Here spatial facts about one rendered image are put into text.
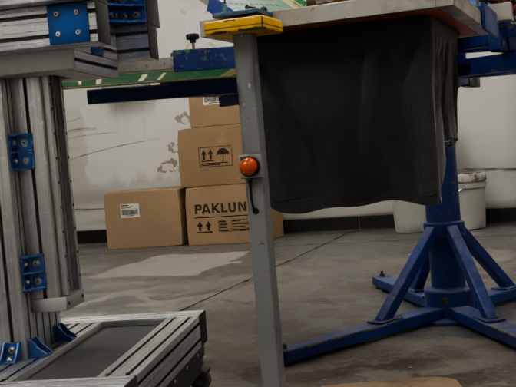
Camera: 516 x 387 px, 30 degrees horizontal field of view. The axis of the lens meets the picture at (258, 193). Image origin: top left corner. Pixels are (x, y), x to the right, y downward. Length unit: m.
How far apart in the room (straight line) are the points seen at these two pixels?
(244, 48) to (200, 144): 4.90
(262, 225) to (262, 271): 0.10
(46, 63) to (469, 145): 4.91
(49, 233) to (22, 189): 0.12
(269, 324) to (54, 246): 0.62
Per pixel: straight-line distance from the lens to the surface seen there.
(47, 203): 2.38
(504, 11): 2.92
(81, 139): 7.87
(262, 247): 2.02
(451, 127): 2.48
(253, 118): 2.01
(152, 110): 7.57
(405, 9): 2.13
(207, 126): 6.89
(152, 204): 7.07
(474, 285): 3.35
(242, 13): 1.99
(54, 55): 2.25
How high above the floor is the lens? 0.70
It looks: 3 degrees down
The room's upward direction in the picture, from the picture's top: 5 degrees counter-clockwise
